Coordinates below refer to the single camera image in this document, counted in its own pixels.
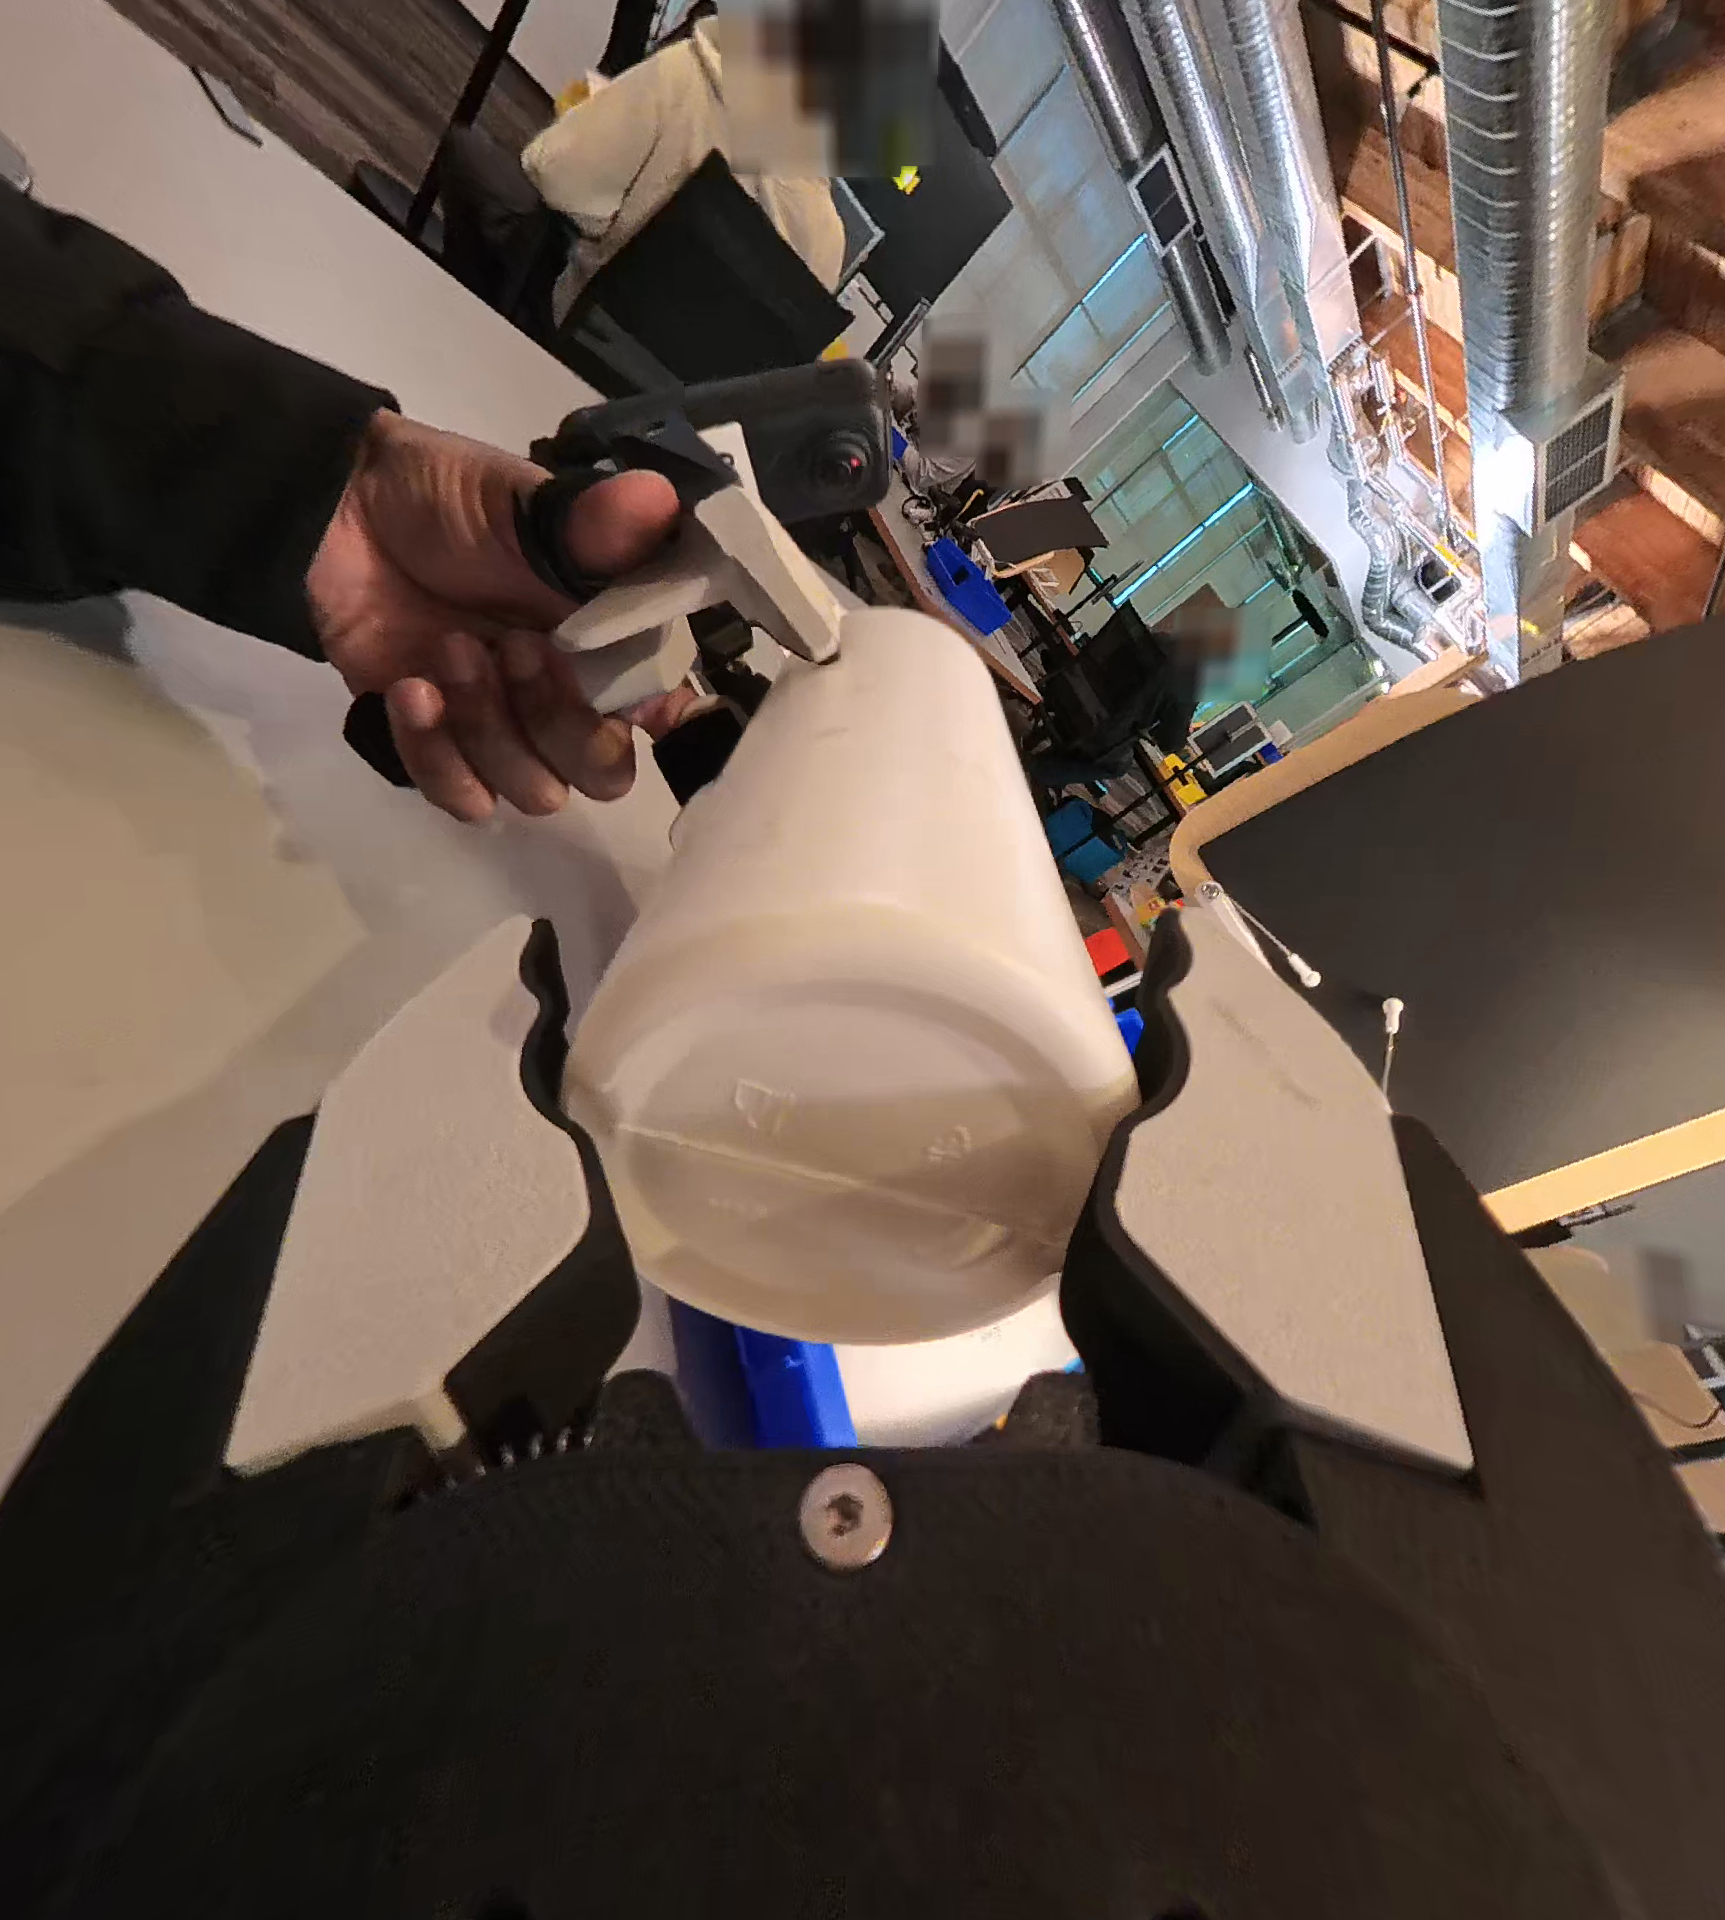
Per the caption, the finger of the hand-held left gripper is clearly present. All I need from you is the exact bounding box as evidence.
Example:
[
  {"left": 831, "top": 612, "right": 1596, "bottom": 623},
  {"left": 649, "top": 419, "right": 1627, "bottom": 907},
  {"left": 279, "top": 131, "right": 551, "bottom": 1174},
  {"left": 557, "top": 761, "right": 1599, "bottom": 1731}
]
[{"left": 690, "top": 425, "right": 843, "bottom": 665}]

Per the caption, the blue storage bin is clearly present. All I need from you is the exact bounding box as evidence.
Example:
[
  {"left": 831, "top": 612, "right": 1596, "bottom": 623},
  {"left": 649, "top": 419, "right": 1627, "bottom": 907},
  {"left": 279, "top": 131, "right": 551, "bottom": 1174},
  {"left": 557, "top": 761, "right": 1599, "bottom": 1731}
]
[{"left": 665, "top": 1296, "right": 864, "bottom": 1448}]

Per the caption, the black office chair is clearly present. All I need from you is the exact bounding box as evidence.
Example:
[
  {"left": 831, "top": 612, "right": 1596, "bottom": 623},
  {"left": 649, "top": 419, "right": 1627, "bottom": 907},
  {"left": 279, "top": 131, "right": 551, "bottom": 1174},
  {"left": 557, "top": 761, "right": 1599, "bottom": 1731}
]
[{"left": 561, "top": 149, "right": 855, "bottom": 383}]

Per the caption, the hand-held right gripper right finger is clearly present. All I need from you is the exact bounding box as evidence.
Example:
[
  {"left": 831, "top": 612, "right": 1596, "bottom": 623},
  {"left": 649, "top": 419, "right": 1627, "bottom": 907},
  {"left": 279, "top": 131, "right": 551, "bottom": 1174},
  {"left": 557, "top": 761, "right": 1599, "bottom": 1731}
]
[{"left": 1062, "top": 907, "right": 1476, "bottom": 1483}]

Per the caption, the silver ventilation duct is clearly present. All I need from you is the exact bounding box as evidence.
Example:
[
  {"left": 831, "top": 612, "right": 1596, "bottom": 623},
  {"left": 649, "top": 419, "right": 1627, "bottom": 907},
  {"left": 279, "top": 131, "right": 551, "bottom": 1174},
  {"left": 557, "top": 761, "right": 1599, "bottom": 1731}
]
[
  {"left": 1431, "top": 0, "right": 1621, "bottom": 691},
  {"left": 1049, "top": 0, "right": 1323, "bottom": 376}
]

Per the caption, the person's left forearm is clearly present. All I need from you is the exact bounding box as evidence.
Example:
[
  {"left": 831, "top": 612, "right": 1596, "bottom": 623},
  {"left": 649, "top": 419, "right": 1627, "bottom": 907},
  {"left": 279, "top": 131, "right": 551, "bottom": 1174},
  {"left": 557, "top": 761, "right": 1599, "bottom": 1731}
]
[{"left": 0, "top": 136, "right": 403, "bottom": 661}]

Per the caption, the small blue bin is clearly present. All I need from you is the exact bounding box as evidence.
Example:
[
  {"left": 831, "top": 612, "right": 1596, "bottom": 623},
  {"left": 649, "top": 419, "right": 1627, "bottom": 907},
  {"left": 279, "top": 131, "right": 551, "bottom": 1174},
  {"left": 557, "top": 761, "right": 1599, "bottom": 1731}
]
[{"left": 922, "top": 539, "right": 1017, "bottom": 636}]

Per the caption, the black panel with wooden edge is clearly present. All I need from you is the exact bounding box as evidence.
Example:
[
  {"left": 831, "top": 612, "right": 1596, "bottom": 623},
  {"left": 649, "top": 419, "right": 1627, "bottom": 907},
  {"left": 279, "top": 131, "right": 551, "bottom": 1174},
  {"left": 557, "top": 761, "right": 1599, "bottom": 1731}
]
[{"left": 1168, "top": 599, "right": 1725, "bottom": 1234}]

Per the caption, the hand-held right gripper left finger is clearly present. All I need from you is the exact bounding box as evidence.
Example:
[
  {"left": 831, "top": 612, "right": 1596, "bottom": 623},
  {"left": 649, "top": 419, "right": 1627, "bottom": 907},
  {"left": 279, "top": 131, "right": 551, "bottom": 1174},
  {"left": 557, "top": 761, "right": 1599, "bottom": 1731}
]
[{"left": 226, "top": 914, "right": 643, "bottom": 1478}]

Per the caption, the white bottle with black lid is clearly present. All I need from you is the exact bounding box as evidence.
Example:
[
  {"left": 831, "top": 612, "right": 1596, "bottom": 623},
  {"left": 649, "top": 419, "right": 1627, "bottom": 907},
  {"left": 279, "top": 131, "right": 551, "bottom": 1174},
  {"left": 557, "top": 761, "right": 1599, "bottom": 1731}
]
[{"left": 561, "top": 607, "right": 1141, "bottom": 1344}]

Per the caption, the person's left hand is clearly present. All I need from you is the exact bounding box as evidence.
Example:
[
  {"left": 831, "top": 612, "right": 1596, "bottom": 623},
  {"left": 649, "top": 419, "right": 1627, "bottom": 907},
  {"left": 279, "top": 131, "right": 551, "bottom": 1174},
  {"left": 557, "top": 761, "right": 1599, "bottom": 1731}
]
[{"left": 309, "top": 408, "right": 707, "bottom": 825}]

